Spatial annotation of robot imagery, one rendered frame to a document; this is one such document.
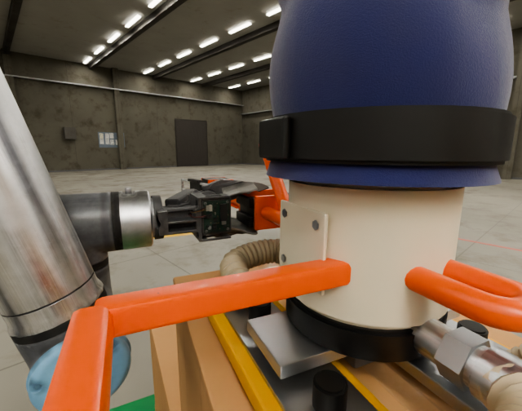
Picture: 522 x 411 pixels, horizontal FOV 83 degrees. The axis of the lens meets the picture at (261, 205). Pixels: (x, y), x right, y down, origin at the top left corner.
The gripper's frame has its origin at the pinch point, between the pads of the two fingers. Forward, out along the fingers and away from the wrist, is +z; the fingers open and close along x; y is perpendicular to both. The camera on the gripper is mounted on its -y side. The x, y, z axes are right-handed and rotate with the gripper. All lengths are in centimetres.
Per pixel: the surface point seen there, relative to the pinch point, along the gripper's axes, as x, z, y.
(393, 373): -13.4, 1.6, 31.5
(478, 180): 8.5, 0.0, 38.2
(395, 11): 19.5, -6.6, 35.5
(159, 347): -53, -18, -41
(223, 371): -13.4, -15.3, 23.5
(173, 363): -53, -15, -32
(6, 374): -108, -90, -131
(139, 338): -108, -24, -134
